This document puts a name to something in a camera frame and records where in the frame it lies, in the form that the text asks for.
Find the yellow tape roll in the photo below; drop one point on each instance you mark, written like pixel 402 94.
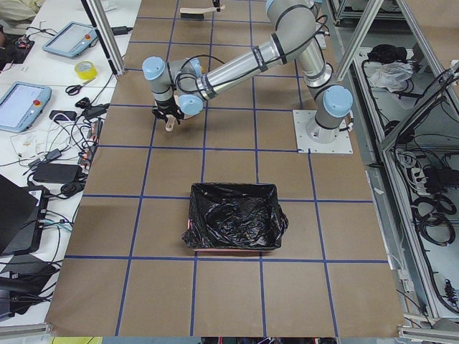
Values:
pixel 86 70

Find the upper blue teach pendant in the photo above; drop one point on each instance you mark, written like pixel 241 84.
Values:
pixel 72 40

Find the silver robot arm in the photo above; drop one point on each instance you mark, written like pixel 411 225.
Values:
pixel 181 89

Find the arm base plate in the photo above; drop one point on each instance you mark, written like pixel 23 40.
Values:
pixel 311 138

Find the blue teach pendant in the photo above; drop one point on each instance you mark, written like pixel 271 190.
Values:
pixel 72 40
pixel 22 104

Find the black power adapter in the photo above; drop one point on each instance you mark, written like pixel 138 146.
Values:
pixel 57 173

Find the black laptop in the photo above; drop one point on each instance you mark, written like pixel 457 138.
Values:
pixel 22 217

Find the bin with black bag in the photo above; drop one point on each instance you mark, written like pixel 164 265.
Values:
pixel 243 217

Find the black scissors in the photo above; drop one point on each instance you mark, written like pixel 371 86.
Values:
pixel 74 90

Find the beige hand brush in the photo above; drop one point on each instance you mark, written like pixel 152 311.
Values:
pixel 198 13

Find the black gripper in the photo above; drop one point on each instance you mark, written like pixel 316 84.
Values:
pixel 166 108

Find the lower blue teach pendant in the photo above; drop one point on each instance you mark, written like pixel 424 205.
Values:
pixel 22 104

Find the aluminium frame post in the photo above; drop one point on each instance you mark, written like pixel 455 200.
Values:
pixel 99 21

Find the white crumpled cloth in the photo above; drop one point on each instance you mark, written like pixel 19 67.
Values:
pixel 393 76

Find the beige plastic dustpan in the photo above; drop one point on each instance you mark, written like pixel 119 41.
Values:
pixel 170 121

